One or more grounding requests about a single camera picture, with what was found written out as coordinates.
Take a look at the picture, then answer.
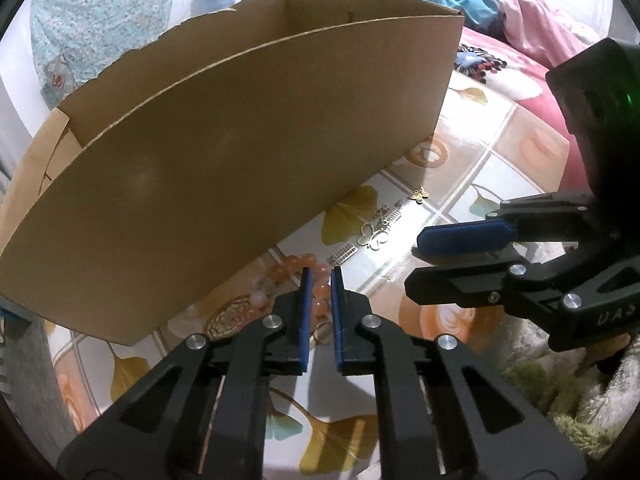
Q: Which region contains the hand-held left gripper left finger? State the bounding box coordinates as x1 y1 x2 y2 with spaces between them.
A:
56 266 315 480

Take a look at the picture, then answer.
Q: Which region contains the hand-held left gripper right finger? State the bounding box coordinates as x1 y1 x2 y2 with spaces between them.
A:
331 265 588 480

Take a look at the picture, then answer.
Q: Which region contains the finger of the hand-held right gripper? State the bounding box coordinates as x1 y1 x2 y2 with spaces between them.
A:
404 237 632 320
411 191 608 267

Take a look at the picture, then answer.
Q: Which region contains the pink orange bead bracelet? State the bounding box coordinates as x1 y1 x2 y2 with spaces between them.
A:
250 253 335 328

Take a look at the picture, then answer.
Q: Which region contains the small silver comb clip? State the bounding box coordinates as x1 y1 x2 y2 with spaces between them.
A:
327 244 358 267
372 204 406 228

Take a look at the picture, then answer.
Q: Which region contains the brown cardboard box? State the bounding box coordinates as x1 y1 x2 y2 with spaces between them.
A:
0 0 466 347

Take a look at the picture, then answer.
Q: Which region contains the white fluffy blanket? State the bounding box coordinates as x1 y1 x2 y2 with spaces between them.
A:
500 310 638 441

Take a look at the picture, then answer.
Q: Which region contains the light pink blanket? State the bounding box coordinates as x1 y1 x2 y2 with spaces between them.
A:
497 0 608 68

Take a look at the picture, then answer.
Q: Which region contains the green fluffy cloth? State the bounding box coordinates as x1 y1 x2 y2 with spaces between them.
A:
502 355 626 461

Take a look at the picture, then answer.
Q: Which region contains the patchwork wall hanging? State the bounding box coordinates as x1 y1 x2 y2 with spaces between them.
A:
39 50 88 111

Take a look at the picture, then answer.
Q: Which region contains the teal patterned wall cloth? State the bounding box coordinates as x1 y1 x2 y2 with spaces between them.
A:
30 0 188 86

